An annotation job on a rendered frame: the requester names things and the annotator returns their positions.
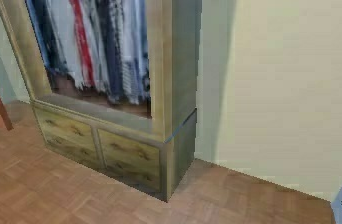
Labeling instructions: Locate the olive wooden wardrobe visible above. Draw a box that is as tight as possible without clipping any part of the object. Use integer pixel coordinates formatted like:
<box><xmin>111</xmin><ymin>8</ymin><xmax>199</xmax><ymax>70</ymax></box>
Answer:
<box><xmin>0</xmin><ymin>0</ymin><xmax>203</xmax><ymax>203</ymax></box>

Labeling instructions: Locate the hanging clothes row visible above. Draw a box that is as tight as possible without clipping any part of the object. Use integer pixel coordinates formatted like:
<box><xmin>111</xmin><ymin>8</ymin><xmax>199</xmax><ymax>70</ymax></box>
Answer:
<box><xmin>25</xmin><ymin>0</ymin><xmax>151</xmax><ymax>106</ymax></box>

